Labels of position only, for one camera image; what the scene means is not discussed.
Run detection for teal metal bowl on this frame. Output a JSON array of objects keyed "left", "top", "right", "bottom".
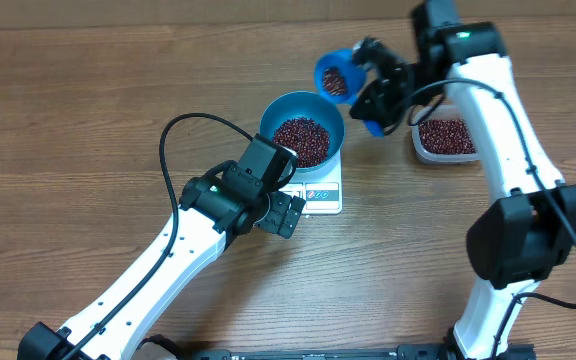
[{"left": 259, "top": 91, "right": 345, "bottom": 163}]

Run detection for blue plastic measuring scoop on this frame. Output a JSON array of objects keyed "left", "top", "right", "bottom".
[{"left": 314, "top": 48, "right": 385, "bottom": 138}]

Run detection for white digital kitchen scale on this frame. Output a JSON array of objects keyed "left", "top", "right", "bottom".
[{"left": 281, "top": 151, "right": 343, "bottom": 215}]

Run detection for clear plastic food container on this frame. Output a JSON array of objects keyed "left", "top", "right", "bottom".
[{"left": 412, "top": 105, "right": 479, "bottom": 165}]

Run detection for red beans in bowl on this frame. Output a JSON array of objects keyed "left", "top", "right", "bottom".
[{"left": 272, "top": 117, "right": 330, "bottom": 168}]

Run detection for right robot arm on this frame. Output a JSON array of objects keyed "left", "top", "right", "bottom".
[{"left": 350, "top": 1, "right": 576, "bottom": 359}]

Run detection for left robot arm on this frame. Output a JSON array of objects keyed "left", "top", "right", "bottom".
[{"left": 17, "top": 135, "right": 305, "bottom": 360}]

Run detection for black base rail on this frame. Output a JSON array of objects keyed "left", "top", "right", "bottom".
[{"left": 187, "top": 342, "right": 537, "bottom": 360}]

